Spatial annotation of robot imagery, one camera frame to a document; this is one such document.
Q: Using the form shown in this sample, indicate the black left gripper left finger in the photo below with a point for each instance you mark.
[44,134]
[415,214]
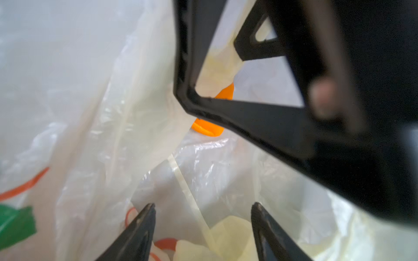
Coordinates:
[134,244]

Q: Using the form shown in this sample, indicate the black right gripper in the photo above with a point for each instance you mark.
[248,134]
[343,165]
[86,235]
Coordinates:
[356,64]

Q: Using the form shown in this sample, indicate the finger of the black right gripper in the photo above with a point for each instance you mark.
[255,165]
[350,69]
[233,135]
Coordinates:
[275,129]
[246,44]

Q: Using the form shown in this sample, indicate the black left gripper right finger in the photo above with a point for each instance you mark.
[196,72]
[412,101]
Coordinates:
[271,241]

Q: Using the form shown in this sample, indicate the yellowish plastic bag orange print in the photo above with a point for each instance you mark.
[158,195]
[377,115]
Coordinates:
[91,132]

